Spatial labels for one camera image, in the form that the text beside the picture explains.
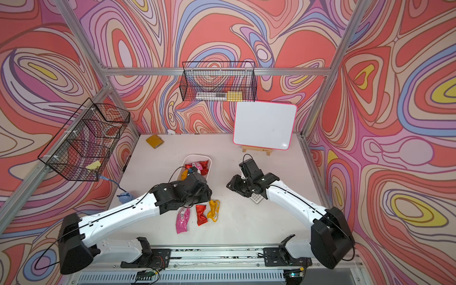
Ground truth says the yellow tea bag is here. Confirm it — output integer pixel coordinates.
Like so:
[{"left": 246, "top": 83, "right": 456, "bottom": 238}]
[
  {"left": 180, "top": 170, "right": 188, "bottom": 181},
  {"left": 207, "top": 199, "right": 220, "bottom": 222}
]

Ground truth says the pink tea bag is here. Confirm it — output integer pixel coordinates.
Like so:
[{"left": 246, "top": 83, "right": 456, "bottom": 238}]
[
  {"left": 192, "top": 161, "right": 203, "bottom": 171},
  {"left": 176, "top": 207, "right": 191, "bottom": 234}
]

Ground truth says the white plastic storage box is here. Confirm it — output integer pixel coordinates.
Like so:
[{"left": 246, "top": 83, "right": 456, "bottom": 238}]
[{"left": 178, "top": 154, "right": 212, "bottom": 181}]

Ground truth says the red tea bag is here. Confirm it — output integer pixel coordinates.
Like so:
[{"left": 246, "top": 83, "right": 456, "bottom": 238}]
[
  {"left": 195, "top": 205, "right": 208, "bottom": 226},
  {"left": 199, "top": 160, "right": 209, "bottom": 176}
]

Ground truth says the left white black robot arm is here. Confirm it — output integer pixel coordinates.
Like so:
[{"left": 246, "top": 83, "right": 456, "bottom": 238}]
[{"left": 57, "top": 173, "right": 213, "bottom": 275}]

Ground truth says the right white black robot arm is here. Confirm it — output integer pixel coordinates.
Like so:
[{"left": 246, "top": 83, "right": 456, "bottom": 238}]
[{"left": 226, "top": 158, "right": 355, "bottom": 269}]

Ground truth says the white grey calculator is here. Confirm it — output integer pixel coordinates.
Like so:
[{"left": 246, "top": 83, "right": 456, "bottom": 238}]
[{"left": 250, "top": 194, "right": 264, "bottom": 204}]

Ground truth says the wooden easel stand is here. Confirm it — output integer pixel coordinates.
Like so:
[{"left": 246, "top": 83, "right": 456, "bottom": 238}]
[{"left": 241, "top": 146, "right": 273, "bottom": 156}]

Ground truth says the pink framed whiteboard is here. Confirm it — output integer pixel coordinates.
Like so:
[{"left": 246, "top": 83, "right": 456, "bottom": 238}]
[{"left": 233, "top": 101, "right": 297, "bottom": 150}]

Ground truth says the yellow square pad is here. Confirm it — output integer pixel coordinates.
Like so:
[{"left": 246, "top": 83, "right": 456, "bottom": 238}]
[{"left": 146, "top": 134, "right": 164, "bottom": 149}]

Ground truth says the yellow block in basket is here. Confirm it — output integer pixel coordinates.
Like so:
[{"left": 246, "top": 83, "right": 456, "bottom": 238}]
[{"left": 226, "top": 91, "right": 243, "bottom": 102}]

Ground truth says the green circuit board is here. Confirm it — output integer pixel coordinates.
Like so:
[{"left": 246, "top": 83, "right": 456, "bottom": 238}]
[{"left": 135, "top": 270, "right": 160, "bottom": 280}]

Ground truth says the yellow sticky note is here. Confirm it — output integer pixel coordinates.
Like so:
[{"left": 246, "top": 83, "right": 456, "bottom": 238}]
[{"left": 85, "top": 160, "right": 102, "bottom": 171}]

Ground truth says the aluminium front rail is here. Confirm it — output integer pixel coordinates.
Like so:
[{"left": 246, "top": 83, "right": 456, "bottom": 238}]
[{"left": 65, "top": 245, "right": 371, "bottom": 285}]

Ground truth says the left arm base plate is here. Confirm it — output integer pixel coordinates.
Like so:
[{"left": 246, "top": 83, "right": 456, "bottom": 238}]
[{"left": 121, "top": 237, "right": 171, "bottom": 271}]

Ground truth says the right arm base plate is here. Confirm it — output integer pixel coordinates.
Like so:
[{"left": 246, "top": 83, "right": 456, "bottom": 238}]
[{"left": 257, "top": 234, "right": 312, "bottom": 268}]

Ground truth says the back black wire basket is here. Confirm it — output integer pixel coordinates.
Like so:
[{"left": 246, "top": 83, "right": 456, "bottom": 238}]
[{"left": 179, "top": 60, "right": 258, "bottom": 102}]

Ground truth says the black wire basket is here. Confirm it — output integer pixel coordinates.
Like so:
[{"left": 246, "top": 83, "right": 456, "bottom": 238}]
[
  {"left": 38, "top": 99, "right": 131, "bottom": 182},
  {"left": 179, "top": 60, "right": 258, "bottom": 102}
]

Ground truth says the left black wire basket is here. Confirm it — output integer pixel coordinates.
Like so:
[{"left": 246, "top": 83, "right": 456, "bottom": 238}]
[{"left": 38, "top": 99, "right": 131, "bottom": 182}]

